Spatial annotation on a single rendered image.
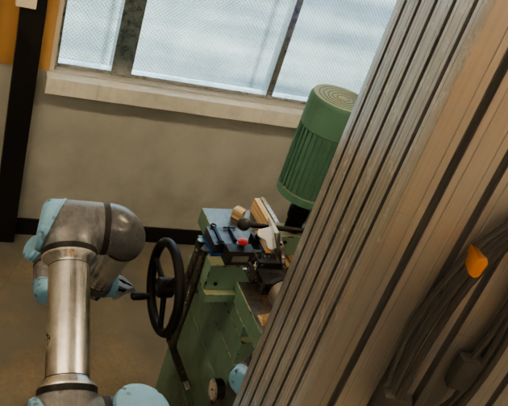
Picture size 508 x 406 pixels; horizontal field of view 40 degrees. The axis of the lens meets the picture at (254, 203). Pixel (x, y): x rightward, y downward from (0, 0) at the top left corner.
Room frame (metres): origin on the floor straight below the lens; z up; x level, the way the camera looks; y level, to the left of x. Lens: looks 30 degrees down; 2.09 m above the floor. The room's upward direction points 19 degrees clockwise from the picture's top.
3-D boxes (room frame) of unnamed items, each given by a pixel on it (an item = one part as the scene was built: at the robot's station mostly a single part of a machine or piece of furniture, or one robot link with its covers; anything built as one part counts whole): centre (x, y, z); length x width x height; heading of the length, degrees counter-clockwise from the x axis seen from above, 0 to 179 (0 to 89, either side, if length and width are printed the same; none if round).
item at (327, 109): (1.74, -0.13, 1.32); 0.18 x 0.18 x 0.31
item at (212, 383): (1.41, -0.08, 0.65); 0.06 x 0.04 x 0.08; 30
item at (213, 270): (1.64, 0.03, 0.91); 0.15 x 0.14 x 0.09; 30
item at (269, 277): (1.42, -0.10, 1.09); 0.12 x 0.09 x 0.08; 30
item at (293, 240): (1.75, -0.15, 0.99); 0.14 x 0.07 x 0.09; 120
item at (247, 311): (1.68, -0.04, 0.87); 0.61 x 0.30 x 0.06; 30
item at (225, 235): (1.63, 0.03, 0.99); 0.13 x 0.11 x 0.06; 30
